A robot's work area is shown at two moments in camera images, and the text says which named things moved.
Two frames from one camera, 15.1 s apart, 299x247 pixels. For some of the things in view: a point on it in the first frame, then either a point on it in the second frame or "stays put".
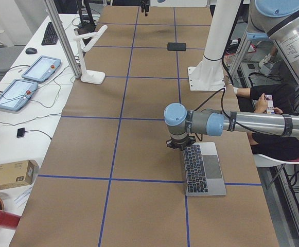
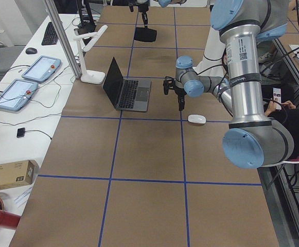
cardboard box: x=10 y=175 stays put
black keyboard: x=50 y=37 stays put
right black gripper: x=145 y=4 → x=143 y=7
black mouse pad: x=175 y=46 → x=145 y=34
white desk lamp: x=92 y=76 stays put
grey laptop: x=202 y=171 → x=126 y=94
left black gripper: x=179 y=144 → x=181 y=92
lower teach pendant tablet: x=16 y=95 stays put
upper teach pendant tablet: x=42 y=69 stays put
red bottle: x=2 y=218 stays put
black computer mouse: x=31 y=51 stays put
